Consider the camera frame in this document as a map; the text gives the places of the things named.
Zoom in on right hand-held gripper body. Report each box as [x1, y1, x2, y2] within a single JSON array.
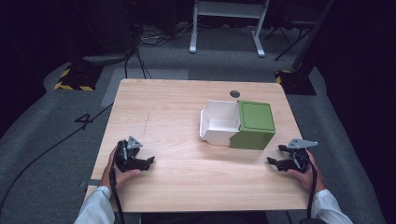
[[285, 138, 319, 174]]

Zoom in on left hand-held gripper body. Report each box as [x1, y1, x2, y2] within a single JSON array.
[[114, 135, 144, 174]]

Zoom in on person's left hand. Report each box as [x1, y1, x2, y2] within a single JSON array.
[[99, 147, 142, 191]]

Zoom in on person's right hand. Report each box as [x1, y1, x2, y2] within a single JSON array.
[[287, 148, 327, 194]]

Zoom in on green drawer box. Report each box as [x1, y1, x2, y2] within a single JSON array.
[[229, 99, 276, 151]]

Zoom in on black yellow striped stand base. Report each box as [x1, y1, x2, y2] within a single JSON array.
[[53, 63, 105, 92], [275, 69, 318, 96]]

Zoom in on white drawer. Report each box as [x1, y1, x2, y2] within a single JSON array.
[[199, 100, 243, 147]]

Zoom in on grey round stand base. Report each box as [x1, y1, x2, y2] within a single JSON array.
[[81, 50, 135, 67]]

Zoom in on black tripod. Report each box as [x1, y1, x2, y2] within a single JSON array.
[[264, 18, 316, 62]]

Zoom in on dark metal stand pole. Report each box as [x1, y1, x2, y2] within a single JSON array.
[[291, 0, 336, 73]]

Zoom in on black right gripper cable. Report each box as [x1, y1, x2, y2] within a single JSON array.
[[305, 153, 319, 220]]

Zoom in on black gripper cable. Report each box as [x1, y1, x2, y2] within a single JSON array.
[[108, 164, 126, 224], [305, 153, 319, 220]]

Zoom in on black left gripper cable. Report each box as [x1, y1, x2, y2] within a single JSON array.
[[108, 164, 126, 224]]

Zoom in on black floor cable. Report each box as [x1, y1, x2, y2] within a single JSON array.
[[0, 103, 114, 217]]

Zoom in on bundle of floor cables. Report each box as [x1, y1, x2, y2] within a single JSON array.
[[123, 18, 194, 80]]

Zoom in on white table frame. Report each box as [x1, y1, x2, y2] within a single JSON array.
[[189, 0, 271, 58]]

